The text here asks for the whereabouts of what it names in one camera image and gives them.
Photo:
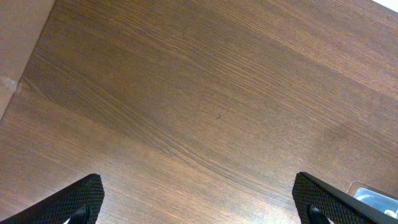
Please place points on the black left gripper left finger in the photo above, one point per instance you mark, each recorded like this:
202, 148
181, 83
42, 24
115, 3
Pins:
80, 202

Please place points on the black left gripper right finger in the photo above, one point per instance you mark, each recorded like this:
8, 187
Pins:
318, 202

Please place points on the clear plastic storage box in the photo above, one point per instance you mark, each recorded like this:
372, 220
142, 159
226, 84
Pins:
375, 198

